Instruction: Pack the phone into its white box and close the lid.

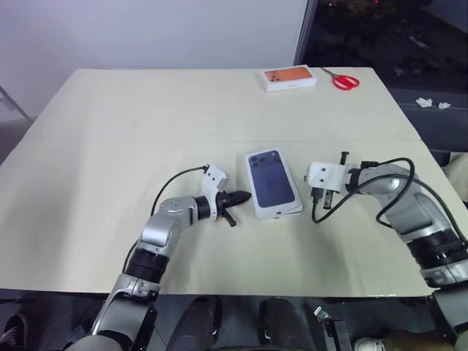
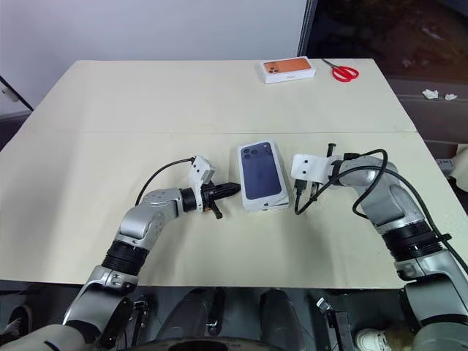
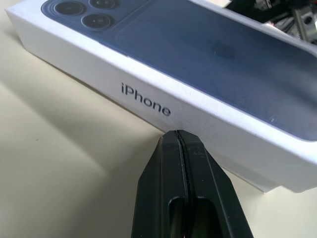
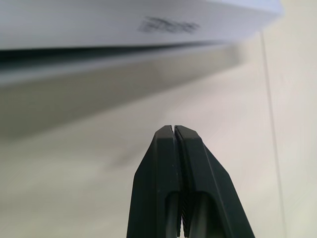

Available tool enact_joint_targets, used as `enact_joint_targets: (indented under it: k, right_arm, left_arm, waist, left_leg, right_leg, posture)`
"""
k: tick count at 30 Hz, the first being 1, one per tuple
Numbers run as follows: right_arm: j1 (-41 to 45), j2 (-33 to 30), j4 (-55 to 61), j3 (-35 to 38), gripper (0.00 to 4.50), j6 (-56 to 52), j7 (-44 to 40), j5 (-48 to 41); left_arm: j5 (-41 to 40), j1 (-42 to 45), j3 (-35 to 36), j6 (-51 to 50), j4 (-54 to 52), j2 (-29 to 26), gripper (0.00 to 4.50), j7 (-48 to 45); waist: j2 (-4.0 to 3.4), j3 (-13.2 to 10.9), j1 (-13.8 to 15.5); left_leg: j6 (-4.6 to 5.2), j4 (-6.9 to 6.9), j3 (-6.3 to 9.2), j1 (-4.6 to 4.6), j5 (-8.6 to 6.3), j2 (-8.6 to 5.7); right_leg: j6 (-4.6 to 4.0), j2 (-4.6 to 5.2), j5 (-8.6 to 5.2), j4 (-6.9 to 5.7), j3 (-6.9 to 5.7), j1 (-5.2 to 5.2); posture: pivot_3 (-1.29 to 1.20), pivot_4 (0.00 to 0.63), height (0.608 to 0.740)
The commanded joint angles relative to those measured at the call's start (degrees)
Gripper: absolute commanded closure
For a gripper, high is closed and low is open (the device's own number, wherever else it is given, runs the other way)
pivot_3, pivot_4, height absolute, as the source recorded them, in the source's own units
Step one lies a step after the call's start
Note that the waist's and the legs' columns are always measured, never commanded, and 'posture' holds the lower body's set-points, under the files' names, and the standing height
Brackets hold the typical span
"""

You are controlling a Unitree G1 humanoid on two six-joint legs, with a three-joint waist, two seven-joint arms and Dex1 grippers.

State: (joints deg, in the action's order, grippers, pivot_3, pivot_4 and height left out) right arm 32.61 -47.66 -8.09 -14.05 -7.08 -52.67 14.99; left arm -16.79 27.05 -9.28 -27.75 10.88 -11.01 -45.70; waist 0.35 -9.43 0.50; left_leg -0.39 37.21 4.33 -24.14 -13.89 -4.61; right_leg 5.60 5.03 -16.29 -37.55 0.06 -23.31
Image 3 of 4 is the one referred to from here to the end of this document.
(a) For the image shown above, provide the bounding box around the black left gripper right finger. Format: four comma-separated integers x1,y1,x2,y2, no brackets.
176,129,254,238

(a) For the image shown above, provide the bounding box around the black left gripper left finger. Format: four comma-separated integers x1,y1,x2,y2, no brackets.
137,129,189,238

